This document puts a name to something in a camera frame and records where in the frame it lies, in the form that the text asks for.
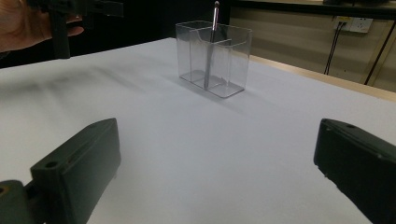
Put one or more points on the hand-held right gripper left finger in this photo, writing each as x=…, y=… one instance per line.
x=77, y=168

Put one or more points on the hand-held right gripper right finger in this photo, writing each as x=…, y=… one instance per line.
x=361, y=168

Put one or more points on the black pen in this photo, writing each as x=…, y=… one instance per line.
x=214, y=21

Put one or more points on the clear acrylic organizer box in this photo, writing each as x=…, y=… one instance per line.
x=218, y=56

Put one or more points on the beige cabinet front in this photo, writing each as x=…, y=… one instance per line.
x=295, y=40

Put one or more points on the beige side desk top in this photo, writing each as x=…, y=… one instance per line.
x=311, y=7

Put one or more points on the white wall socket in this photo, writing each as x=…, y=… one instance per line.
x=355, y=25

